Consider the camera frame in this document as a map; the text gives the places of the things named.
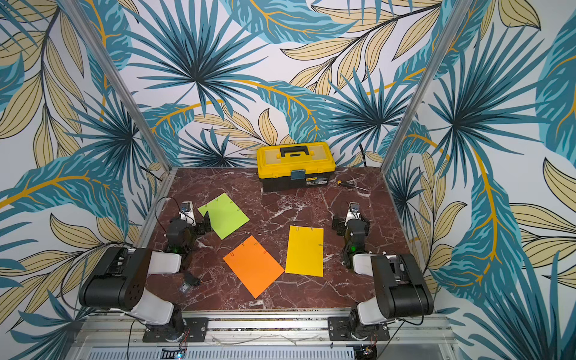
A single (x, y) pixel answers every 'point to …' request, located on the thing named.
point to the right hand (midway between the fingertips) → (352, 214)
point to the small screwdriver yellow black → (344, 184)
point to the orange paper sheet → (253, 265)
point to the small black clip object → (189, 281)
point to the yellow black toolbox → (286, 166)
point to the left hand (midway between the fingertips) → (195, 214)
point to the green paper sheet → (225, 217)
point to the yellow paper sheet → (305, 250)
